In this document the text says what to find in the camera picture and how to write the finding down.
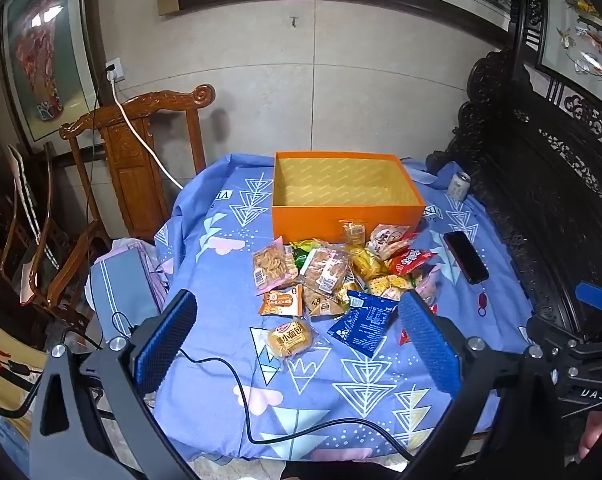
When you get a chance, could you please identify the yellow cloth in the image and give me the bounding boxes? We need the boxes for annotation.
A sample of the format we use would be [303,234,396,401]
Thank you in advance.
[0,327,46,441]

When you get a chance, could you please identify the dark carved wooden furniture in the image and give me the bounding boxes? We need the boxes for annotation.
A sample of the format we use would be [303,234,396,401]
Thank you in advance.
[426,0,602,351]

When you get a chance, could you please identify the blue snack packet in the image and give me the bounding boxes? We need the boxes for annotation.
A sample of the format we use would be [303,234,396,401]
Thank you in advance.
[327,290,399,359]

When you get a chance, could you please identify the white drink can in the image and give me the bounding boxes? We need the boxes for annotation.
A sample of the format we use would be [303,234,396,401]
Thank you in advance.
[446,171,472,202]

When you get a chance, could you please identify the person's right hand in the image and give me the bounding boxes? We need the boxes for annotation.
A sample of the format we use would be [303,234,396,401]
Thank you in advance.
[578,407,602,466]

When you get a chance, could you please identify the orange cardboard box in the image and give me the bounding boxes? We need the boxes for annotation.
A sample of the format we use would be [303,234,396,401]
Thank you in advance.
[271,151,426,243]

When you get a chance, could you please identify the clear fried twist packet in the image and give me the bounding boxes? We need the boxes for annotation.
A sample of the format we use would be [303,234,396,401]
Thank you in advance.
[252,240,300,295]

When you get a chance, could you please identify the dark cloth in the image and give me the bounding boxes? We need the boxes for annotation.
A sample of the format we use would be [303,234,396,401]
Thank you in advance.
[425,150,462,176]

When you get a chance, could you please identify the small orange snack packet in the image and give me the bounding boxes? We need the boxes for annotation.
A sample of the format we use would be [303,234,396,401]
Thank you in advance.
[259,285,304,317]

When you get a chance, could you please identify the red checkered snack packet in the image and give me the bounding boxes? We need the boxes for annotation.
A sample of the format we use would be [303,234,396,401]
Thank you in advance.
[388,247,439,277]

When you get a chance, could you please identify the yellow green cracker packet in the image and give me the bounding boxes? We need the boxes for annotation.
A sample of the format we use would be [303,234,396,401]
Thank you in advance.
[363,272,416,301]

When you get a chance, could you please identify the framed bird painting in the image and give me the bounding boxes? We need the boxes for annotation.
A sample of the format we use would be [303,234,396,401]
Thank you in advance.
[536,0,602,111]

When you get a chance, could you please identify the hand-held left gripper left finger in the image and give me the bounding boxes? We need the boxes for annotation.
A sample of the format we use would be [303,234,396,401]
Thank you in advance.
[28,289,202,480]

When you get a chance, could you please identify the carved brown wooden chair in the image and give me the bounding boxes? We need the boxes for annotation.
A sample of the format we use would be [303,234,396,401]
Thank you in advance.
[59,85,216,243]

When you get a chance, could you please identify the yellow snack packet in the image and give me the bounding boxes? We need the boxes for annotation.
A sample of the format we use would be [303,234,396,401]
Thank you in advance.
[348,245,384,281]

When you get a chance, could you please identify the triangular brown snack packet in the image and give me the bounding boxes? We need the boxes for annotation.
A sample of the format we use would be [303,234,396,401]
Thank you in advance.
[302,287,349,320]

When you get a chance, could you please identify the small red snack packet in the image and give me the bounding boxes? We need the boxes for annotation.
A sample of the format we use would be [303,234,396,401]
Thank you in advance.
[400,302,439,346]

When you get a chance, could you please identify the dark wooden armchair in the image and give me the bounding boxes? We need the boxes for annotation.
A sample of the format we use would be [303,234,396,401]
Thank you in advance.
[0,140,112,321]

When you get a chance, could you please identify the blue grey folded cloth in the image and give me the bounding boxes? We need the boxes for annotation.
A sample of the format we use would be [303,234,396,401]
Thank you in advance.
[90,247,166,341]

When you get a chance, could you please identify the black phone red case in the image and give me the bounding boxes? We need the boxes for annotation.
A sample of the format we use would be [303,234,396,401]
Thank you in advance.
[442,231,490,285]

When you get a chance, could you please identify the blue printed tablecloth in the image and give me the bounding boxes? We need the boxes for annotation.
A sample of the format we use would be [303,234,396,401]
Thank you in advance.
[153,154,536,463]

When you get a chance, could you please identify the pink green cartoon snack packet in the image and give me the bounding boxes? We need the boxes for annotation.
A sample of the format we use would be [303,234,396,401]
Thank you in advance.
[413,265,442,306]

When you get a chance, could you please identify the small clear cracker packet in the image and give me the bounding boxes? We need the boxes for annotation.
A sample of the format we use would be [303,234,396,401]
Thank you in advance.
[342,220,368,247]

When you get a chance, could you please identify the white power cable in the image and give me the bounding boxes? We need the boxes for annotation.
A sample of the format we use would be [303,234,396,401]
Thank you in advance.
[110,72,184,191]

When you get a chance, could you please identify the round yellow bread packet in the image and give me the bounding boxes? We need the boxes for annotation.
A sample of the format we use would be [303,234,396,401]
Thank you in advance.
[265,319,316,361]

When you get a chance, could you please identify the red framed wall painting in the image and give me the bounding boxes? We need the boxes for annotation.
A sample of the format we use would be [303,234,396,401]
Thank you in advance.
[0,0,102,148]

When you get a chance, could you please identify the red clear candy bag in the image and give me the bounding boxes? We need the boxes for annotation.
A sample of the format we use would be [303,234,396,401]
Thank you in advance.
[366,224,419,261]

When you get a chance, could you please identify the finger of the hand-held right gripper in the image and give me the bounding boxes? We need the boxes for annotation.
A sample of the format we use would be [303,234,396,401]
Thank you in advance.
[527,314,602,353]
[575,281,602,313]

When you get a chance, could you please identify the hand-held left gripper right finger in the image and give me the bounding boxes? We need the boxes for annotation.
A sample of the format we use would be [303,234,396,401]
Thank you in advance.
[397,290,589,480]

